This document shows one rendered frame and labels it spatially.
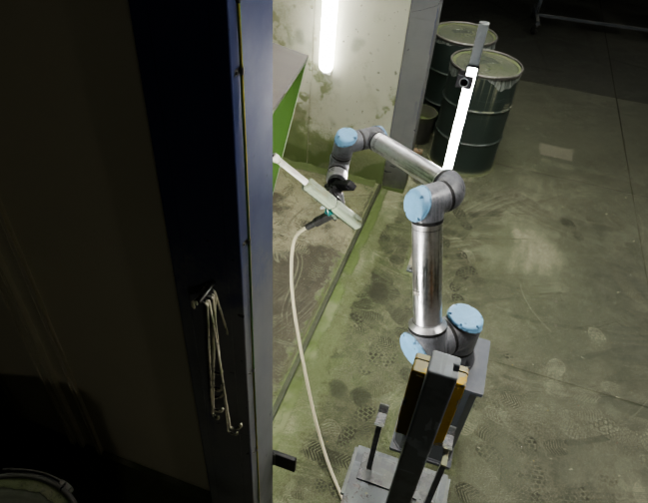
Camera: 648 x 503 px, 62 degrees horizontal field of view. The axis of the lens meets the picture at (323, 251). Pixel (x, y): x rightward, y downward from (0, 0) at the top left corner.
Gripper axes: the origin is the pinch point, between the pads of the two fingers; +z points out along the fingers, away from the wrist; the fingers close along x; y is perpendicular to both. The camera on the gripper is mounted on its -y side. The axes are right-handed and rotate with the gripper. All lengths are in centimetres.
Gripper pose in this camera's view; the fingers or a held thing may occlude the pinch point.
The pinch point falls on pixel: (332, 213)
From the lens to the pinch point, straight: 221.2
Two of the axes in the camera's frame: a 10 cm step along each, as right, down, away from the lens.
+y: -7.3, 3.4, 5.9
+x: -6.7, -5.4, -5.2
